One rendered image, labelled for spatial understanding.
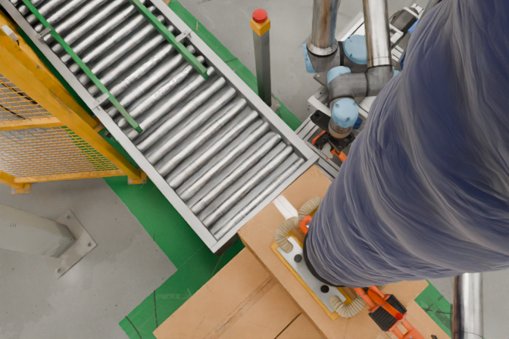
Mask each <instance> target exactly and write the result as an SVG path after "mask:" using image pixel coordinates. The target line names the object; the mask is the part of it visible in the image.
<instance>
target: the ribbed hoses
mask: <svg viewBox="0 0 509 339"><path fill-rule="evenodd" d="M322 200H323V198H322V197H313V198H311V199H310V200H308V201H307V202H306V203H304V205H302V207H301V209H300V210H299V212H298V216H297V217H296V216H293V217H290V219H287V220H286V221H285V222H283V223H281V225H280V226H279V227H278V228H277V230H276V233H275V234H274V236H275V241H276V243H277V244H278V246H279V247H280V248H281V249H282V250H283V251H284V252H285V253H290V252H292V250H293V248H294V245H293V244H292V243H291V242H290V241H289V240H287V238H286V234H288V232H289V231H291V229H293V228H295V227H296V228H297V227H298V228H300V227H299V222H300V220H301V218H302V217H304V216H309V214H310V213H311V212H312V211H313V210H315V209H316V208H319V206H320V203H321V201H322ZM386 285H387V284H386ZM386 285H376V286H377V287H378V288H379V289H380V291H381V290H383V288H384V287H385V286H386ZM356 294H357V296H356V298H355V299H354V300H353V302H351V303H350V304H349V305H347V306H346V305H345V304H344V303H343V302H342V301H341V299H340V298H339V296H338V295H333V296H331V298H330V299H329V304H330V305H331V307H332V308H333V309H334V310H335V311H336V312H337V313H338V314H339V315H341V317H345V318H348V317H352V316H355V314H358V313H359V312H360V310H362V308H364V306H366V302H365V301H364V300H363V298H362V297H361V296H360V295H359V294H358V293H357V292H356Z"/></svg>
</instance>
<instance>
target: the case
mask: <svg viewBox="0 0 509 339"><path fill-rule="evenodd" d="M331 183H332V182H331V181H330V180H329V179H328V178H327V177H326V176H325V174H324V173H323V172H322V171H321V170H320V169H319V168H318V167H317V166H316V165H315V164H314V165H313V166H311V167H310V168H309V169H308V170H306V171H305V172H304V173H303V174H302V175H301V176H299V177H298V178H297V179H296V180H295V181H294V182H293V183H292V184H291V185H289V186H288V187H287V188H286V189H285V190H284V191H282V192H281V193H280V194H279V195H277V196H276V197H275V198H274V199H273V200H272V201H271V202H270V203H269V204H268V205H267V206H265V207H264V208H263V209H262V210H260V211H259V212H258V213H257V214H256V215H255V216H253V217H252V218H251V219H250V220H249V221H247V223H246V224H244V225H243V226H242V227H241V228H240V229H239V230H238V231H237V233H238V235H239V237H240V238H241V240H242V243H243V244H244V245H245V246H246V247H247V248H248V250H249V251H250V252H251V253H252V255H253V256H254V257H255V258H256V260H257V261H258V262H259V263H260V264H261V265H262V266H263V267H264V269H265V270H266V271H267V272H268V273H269V275H270V276H271V277H272V278H273V280H274V281H275V282H276V283H277V284H278V285H279V286H280V287H281V289H282V290H283V291H284V292H285V293H286V295H287V296H288V297H289V299H290V300H291V301H292V302H293V303H294V304H295V305H296V306H297V307H298V309H299V310H300V311H301V312H302V314H303V315H304V316H305V317H306V319H307V320H308V321H309V322H310V323H311V324H312V325H313V326H314V328H315V329H316V330H317V331H318V332H319V334H320V335H321V336H322V337H323V339H375V338H376V337H377V336H378V335H379V334H380V333H381V332H382V331H383V330H382V329H381V328H380V327H379V326H378V325H377V324H376V323H375V322H374V321H373V320H372V319H371V317H370V316H369V315H368V313H369V312H368V309H369V308H370V306H369V305H368V304H367V303H366V306H364V308H362V310H360V312H359V313H358V314H355V316H352V317H348V318H345V317H341V315H340V316H339V317H338V318H337V319H336V320H335V321H333V320H332V319H331V318H330V317H329V316H328V315H327V314H326V313H325V312H324V311H323V309H322V308H321V307H320V306H319V304H318V303H317V302H316V301H315V300H314V298H313V297H312V296H311V295H310V294H309V293H308V292H307V291H306V290H305V288H304V287H303V286H302V285H301V283H300V282H299V281H298V280H297V279H296V278H295V276H294V275H293V274H292V273H291V272H290V271H289V270H288V269H287V268H286V266H285V265H284V264H283V263H282V261H281V260H280V259H279V258H278V257H277V255H276V254H275V253H274V252H273V251H272V250H271V249H270V245H271V244H272V243H274V242H275V236H274V234H275V233H276V230H277V228H278V227H279V226H280V225H281V223H283V222H285V221H286V220H287V219H290V217H293V216H296V217H297V216H298V212H299V210H300V209H301V207H302V205H304V203H306V202H307V201H308V200H310V199H311V198H313V197H324V196H325V194H326V192H327V189H328V187H329V185H330V184H331ZM291 231H292V233H293V234H294V235H295V236H296V237H297V238H298V239H299V241H300V242H301V243H303V242H304V237H305V235H306V234H305V233H304V232H303V231H302V230H301V229H300V228H298V227H297V228H296V227H295V228H293V229H291ZM428 285H429V283H428V282H427V281H426V280H425V279H424V280H421V281H400V282H398V283H389V284H387V285H386V286H385V287H384V288H383V290H381V292H382V293H383V294H393V295H394V296H395V297H396V298H397V299H398V301H399V302H400V303H401V304H402V305H403V306H404V307H405V308H406V307H407V306H408V305H409V304H410V303H411V302H412V301H413V300H414V299H415V298H416V297H417V296H418V295H419V294H420V293H421V292H422V291H423V290H424V289H425V288H426V287H427V286H428ZM342 289H343V290H344V291H345V293H346V294H347V295H348V296H349V297H350V298H351V299H352V300H354V299H355V298H356V296H357V294H356V292H357V291H356V290H355V289H354V288H350V287H343V288H342Z"/></svg>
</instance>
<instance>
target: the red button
mask: <svg viewBox="0 0 509 339"><path fill-rule="evenodd" d="M252 19H253V21H254V22H255V23H263V22H265V21H266V20H267V12H266V11H265V10H264V9H261V8H259V9H256V10H255V11H254V12H253V13H252Z"/></svg>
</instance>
